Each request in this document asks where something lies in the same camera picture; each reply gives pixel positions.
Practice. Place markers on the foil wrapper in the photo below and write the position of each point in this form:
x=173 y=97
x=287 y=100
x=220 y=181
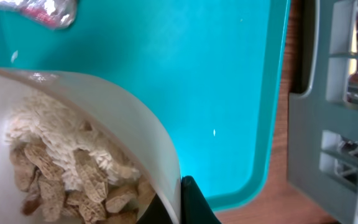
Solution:
x=55 y=14

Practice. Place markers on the white bowl with peanuts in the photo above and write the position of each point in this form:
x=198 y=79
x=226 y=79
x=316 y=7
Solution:
x=75 y=148

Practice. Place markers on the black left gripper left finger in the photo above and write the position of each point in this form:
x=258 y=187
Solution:
x=155 y=213

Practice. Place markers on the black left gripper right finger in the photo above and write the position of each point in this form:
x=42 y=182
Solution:
x=194 y=207

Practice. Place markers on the teal plastic tray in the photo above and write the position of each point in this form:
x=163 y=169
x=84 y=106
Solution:
x=208 y=69

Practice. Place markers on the grey dishwasher rack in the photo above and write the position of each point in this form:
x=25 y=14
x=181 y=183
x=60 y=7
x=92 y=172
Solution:
x=323 y=110

